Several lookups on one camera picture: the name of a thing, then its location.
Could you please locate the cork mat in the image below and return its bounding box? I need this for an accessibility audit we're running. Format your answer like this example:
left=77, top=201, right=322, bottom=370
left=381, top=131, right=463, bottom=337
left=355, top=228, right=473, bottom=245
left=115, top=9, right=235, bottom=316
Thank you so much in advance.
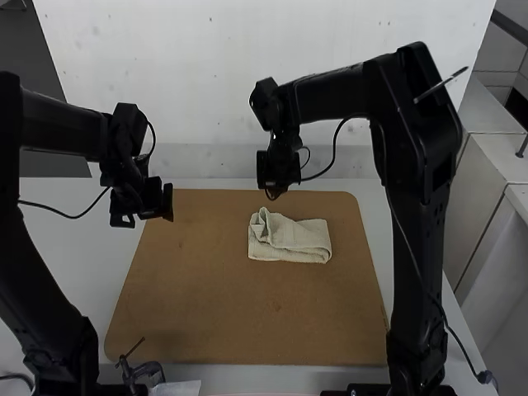
left=103, top=188, right=391, bottom=369

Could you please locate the pale towel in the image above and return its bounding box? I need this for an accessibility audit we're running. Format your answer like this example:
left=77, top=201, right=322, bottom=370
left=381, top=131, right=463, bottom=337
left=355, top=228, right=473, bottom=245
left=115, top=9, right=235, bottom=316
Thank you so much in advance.
left=246, top=205, right=334, bottom=264

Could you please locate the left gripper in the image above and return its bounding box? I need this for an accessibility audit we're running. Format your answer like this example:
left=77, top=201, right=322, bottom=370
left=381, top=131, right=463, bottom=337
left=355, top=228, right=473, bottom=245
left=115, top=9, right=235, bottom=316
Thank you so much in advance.
left=118, top=177, right=176, bottom=223

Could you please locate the thin black rod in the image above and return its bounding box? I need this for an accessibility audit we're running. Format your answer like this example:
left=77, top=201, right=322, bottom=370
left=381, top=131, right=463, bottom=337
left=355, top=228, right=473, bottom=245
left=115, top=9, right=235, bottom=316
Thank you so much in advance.
left=413, top=64, right=470, bottom=104

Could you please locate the black cable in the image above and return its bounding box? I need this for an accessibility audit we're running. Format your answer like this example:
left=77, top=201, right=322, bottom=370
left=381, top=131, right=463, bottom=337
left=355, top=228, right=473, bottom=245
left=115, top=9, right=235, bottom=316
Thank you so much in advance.
left=17, top=186, right=112, bottom=220
left=440, top=304, right=494, bottom=383
left=297, top=115, right=370, bottom=182
left=144, top=119, right=158, bottom=158

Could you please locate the black clamp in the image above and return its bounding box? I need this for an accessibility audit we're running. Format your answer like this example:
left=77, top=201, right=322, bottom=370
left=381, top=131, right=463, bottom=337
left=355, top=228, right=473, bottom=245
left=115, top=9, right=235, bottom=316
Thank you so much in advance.
left=116, top=335, right=167, bottom=396

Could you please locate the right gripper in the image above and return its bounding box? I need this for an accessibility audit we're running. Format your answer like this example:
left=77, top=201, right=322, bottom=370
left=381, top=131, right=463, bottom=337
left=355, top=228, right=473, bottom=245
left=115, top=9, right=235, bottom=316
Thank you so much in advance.
left=266, top=133, right=304, bottom=202

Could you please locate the dark base panel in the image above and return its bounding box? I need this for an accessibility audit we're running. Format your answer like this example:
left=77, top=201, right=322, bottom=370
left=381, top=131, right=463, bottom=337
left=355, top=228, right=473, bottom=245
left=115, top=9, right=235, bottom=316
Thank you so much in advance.
left=318, top=382, right=455, bottom=396

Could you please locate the silver foil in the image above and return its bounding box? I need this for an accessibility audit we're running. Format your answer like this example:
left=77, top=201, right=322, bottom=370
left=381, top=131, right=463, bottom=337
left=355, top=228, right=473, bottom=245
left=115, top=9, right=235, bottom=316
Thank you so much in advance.
left=144, top=379, right=203, bottom=396

